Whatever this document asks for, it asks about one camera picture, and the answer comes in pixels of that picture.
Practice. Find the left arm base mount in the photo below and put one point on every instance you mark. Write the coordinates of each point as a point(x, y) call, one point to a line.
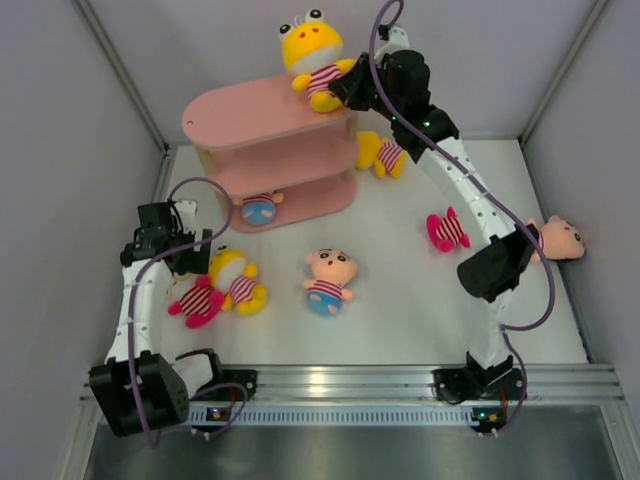
point(220, 389)

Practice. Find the boy doll plush centre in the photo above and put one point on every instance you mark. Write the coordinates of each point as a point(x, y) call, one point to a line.
point(331, 271)

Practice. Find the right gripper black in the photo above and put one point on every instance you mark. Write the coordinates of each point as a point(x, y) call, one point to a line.
point(346, 86)

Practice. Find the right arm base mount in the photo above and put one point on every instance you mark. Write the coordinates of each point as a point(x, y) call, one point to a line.
point(459, 385)

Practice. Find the white slotted cable duct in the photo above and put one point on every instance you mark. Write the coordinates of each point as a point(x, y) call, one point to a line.
point(367, 415)

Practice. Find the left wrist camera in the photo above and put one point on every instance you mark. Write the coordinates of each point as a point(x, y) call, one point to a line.
point(185, 212)

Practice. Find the pink three-tier shelf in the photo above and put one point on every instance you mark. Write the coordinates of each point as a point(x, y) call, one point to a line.
point(262, 136)

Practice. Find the white pink bear plush right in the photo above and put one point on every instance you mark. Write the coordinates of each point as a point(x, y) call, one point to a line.
point(446, 232)

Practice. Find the boy doll plush right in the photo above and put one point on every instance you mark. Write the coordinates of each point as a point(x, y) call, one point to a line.
point(559, 239)

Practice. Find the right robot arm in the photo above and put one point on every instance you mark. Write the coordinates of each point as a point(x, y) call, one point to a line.
point(501, 244)

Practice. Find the yellow frog plush toy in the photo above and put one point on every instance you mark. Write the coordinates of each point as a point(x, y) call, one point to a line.
point(312, 53)

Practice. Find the boy doll plush in shelf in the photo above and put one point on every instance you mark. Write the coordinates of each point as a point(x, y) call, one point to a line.
point(259, 209)

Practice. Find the white pink bear plush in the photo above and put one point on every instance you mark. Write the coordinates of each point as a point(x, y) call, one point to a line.
point(199, 304)
point(446, 232)

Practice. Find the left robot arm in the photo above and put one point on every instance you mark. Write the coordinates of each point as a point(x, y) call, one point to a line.
point(139, 388)

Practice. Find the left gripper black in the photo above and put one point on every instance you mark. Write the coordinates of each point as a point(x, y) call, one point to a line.
point(194, 261)

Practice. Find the white pink bear plush left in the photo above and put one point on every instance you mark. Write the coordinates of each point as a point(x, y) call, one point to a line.
point(199, 304)

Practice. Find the aluminium front rail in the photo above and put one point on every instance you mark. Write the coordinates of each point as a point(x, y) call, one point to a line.
point(546, 383)

